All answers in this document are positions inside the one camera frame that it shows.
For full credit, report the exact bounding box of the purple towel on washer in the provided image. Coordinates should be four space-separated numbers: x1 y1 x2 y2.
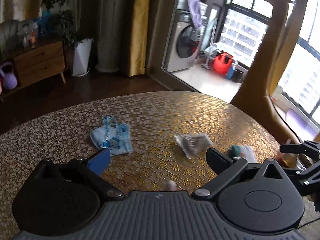
187 0 202 29

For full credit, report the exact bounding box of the yellow curtain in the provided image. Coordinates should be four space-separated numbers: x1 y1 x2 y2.
128 0 150 76

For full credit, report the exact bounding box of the front load washing machine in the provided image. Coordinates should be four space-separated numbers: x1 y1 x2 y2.
164 0 208 73

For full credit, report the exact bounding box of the wooden drawer cabinet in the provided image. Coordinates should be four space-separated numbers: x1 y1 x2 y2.
1 40 66 100

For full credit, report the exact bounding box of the tan giraffe shaped chair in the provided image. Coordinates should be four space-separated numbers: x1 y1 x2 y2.
231 0 308 144

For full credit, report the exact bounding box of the tall covered air conditioner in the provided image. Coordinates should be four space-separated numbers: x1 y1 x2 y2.
96 0 130 73

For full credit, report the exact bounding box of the purple kettlebell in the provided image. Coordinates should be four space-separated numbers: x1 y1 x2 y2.
0 62 17 90

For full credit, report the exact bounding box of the bag of cotton swabs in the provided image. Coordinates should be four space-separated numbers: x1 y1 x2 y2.
174 133 213 159

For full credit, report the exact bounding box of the blue cartoon face mask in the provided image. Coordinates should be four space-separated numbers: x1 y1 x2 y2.
90 116 133 156

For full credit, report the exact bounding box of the red bucket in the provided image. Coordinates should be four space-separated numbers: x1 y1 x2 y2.
213 52 234 75

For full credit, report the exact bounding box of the potted green tree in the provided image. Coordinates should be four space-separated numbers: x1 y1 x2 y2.
41 0 80 47

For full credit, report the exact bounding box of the teal white tissue pack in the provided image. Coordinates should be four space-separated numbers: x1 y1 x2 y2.
228 145 257 163

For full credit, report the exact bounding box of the white bunny plush toy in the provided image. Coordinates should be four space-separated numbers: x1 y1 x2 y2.
165 180 177 191

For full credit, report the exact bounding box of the white plant pot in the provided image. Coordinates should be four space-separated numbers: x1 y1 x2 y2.
72 38 93 77

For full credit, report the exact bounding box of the purple floor mat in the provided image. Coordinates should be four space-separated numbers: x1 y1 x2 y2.
285 108 319 140

